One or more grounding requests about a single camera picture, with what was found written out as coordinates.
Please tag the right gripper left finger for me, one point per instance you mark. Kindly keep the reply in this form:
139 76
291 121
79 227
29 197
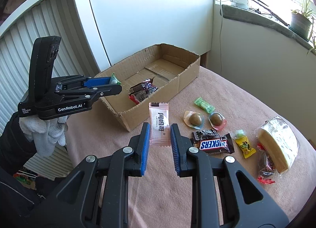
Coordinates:
95 193

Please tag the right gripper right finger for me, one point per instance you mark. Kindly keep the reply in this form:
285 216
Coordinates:
224 194

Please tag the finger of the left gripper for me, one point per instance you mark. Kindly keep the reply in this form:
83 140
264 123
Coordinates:
107 90
96 82

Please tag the green clear mint candy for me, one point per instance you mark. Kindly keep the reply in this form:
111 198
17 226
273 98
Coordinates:
114 80

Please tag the red clear snack bag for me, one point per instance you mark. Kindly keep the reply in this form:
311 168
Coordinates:
266 166

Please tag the yellow candy packet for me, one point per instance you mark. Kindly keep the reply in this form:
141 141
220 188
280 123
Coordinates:
244 144

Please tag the snickers bar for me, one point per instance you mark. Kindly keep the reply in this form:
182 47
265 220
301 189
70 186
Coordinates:
141 91
211 142

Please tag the pink snack packet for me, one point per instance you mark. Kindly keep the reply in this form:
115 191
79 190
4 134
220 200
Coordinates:
159 124

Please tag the packaged sliced bread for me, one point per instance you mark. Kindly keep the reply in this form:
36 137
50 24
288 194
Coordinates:
280 142

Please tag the left hand white glove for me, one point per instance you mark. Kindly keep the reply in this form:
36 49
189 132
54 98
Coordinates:
45 134

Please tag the Snickers bar in box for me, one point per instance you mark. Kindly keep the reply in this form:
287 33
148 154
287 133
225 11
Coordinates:
141 91

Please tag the cardboard box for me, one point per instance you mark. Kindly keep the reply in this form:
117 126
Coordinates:
171 68

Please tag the small white-green candy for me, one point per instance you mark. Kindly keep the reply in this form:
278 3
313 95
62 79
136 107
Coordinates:
239 135

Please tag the pink table cloth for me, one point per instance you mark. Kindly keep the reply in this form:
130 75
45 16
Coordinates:
160 198

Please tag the chocolate ball red cup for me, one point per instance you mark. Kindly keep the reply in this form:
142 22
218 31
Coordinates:
217 121

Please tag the white cabinet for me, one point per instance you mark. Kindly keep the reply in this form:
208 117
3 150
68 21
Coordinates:
116 29

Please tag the chocolate ball yellow cup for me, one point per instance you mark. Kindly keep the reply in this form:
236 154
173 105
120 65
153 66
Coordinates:
193 119

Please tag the white ribbed radiator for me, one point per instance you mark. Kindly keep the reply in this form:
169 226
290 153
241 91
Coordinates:
44 32

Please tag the green wrapped candy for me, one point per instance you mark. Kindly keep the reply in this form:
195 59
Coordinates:
201 103

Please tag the white power adapter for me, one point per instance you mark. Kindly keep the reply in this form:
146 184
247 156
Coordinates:
242 4

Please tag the potted spider plant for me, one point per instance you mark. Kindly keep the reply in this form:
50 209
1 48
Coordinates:
303 22

